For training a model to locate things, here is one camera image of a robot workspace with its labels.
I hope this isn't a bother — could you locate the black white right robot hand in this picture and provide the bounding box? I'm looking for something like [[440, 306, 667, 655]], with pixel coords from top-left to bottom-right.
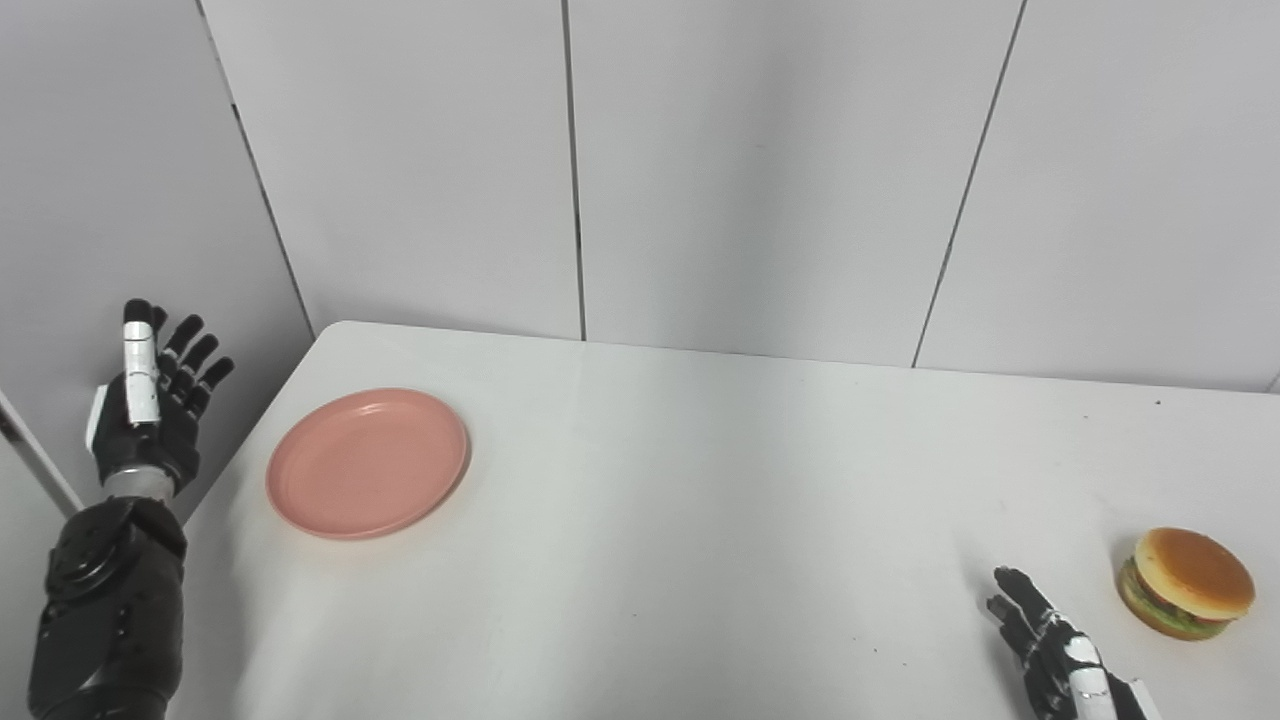
[[986, 566, 1161, 720]]

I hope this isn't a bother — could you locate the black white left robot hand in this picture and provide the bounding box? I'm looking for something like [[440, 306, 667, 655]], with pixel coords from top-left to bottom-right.
[[86, 298, 236, 496]]

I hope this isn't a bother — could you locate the toy hamburger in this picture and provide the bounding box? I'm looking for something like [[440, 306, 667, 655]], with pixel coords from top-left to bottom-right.
[[1116, 527, 1256, 642]]

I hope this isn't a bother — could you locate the pink round plate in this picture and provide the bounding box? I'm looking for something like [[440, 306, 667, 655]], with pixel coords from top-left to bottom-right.
[[265, 388, 471, 541]]

